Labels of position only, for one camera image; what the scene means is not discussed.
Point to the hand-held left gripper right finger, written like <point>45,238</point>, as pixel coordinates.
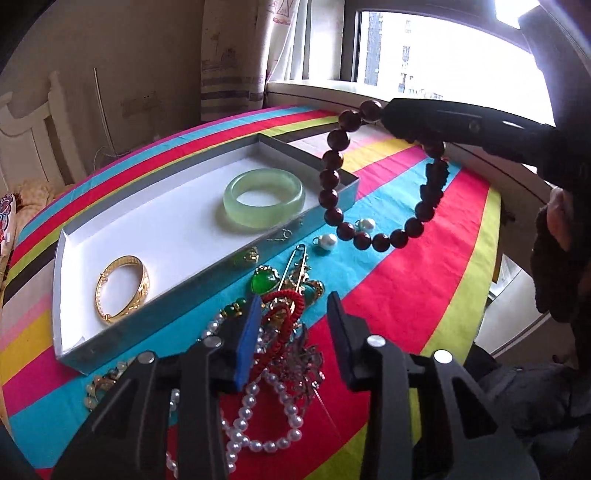
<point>344,350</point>

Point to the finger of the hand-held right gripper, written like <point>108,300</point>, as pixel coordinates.
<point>461,122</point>

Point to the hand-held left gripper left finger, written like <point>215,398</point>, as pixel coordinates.
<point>244,341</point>

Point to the shallow grey cardboard box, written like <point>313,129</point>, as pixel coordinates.
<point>184,221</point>

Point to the person's right forearm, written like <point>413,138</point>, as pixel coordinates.
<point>561,277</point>

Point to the silver ornament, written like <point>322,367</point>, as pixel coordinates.
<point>300,364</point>

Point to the green gem pendant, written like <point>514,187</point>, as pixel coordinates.
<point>264,282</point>

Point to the window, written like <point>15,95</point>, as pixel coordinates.
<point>438,50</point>

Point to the small gold green charm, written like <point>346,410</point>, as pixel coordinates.
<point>249,256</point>

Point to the striped colourful tablecloth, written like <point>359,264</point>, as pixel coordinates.
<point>415,286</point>

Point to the gold safety pin brooch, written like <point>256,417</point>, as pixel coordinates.
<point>300,251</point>

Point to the gold bangle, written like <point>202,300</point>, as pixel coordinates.
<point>143,286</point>

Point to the thin gold earring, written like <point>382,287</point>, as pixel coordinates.
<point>286,233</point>

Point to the green jade bangle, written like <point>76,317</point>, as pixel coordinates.
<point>263,217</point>

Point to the person's dark trousers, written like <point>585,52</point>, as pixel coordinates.
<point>545,406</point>

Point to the printed beige curtain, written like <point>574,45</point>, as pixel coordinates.
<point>231,60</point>

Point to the beige blanket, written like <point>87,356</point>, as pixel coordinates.
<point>39,198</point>

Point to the white pole lamp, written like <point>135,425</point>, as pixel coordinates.
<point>102,115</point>

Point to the floral patterned pillow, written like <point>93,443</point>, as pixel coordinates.
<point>7,217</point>

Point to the white bed headboard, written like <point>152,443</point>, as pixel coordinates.
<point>32,134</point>

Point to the wall socket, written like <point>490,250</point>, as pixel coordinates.
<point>138,104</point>

